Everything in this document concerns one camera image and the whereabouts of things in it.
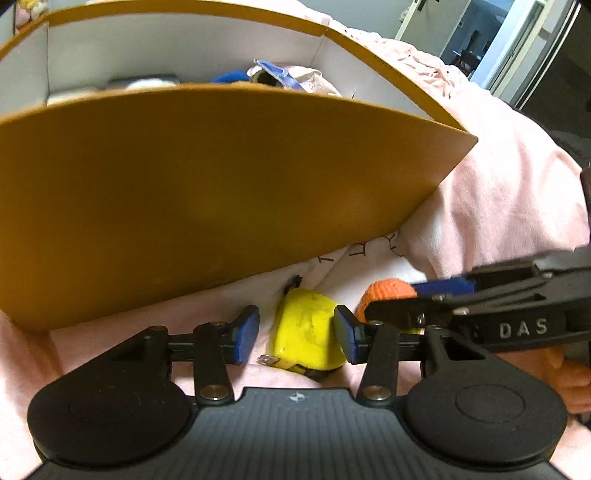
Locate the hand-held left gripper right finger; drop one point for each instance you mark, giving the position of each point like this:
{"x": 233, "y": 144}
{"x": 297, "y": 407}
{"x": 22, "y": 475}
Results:
{"x": 346, "y": 334}

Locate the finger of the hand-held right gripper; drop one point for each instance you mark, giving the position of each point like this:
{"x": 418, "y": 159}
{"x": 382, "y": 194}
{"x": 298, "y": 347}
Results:
{"x": 397, "y": 311}
{"x": 443, "y": 287}

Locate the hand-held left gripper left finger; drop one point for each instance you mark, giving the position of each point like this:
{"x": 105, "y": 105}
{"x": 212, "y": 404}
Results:
{"x": 244, "y": 334}

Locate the orange crochet fruit toy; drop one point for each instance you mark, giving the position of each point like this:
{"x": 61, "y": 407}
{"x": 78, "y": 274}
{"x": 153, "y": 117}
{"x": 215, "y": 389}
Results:
{"x": 383, "y": 290}

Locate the yellow tape measure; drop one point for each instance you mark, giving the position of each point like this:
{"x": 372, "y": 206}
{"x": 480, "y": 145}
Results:
{"x": 304, "y": 327}

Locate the yellow cardboard box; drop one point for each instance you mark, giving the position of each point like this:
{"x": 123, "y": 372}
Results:
{"x": 207, "y": 184}

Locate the blue-edged foil packet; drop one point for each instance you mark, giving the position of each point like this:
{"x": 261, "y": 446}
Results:
{"x": 304, "y": 81}

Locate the plush dog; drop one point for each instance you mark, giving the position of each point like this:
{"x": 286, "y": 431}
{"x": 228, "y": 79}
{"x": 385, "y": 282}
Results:
{"x": 231, "y": 76}

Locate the black and white plush toy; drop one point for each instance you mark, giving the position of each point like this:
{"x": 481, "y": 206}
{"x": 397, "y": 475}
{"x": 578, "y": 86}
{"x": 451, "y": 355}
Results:
{"x": 147, "y": 84}

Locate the person's right hand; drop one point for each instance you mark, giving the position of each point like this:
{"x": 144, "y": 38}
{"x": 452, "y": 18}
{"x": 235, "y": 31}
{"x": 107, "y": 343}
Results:
{"x": 575, "y": 383}

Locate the white printed cloth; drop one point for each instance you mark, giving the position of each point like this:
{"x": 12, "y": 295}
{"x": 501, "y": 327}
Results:
{"x": 369, "y": 267}

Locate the pink printed blanket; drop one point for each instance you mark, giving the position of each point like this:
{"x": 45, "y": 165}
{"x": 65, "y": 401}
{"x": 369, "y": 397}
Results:
{"x": 498, "y": 184}

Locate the dark cloth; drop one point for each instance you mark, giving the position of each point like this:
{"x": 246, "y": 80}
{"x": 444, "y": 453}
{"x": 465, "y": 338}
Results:
{"x": 570, "y": 147}

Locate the white door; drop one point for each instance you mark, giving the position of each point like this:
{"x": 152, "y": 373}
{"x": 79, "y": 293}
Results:
{"x": 434, "y": 27}

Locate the pink plush toy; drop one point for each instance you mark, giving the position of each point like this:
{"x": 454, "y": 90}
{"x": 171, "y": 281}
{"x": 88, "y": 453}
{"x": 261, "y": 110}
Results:
{"x": 22, "y": 18}

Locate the yellow plush toy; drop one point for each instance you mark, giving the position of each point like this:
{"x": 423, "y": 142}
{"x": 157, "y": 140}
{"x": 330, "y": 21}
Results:
{"x": 32, "y": 3}

